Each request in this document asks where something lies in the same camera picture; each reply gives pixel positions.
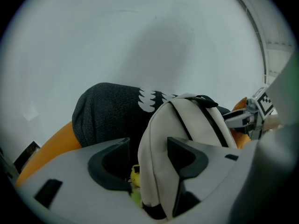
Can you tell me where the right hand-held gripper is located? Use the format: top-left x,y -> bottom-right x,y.
223,85 -> 275,140

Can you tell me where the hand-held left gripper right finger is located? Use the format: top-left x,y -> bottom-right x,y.
167,136 -> 256,224

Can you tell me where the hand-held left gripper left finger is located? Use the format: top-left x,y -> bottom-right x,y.
16,138 -> 150,224

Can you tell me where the orange sofa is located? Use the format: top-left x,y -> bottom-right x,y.
15,97 -> 253,188

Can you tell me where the white bag with black straps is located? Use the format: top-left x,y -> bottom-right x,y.
137,92 -> 238,220

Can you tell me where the black and white striped blanket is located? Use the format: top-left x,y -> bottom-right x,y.
71,82 -> 231,149

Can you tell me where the yellow toy keychain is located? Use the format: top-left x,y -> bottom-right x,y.
129,163 -> 143,207

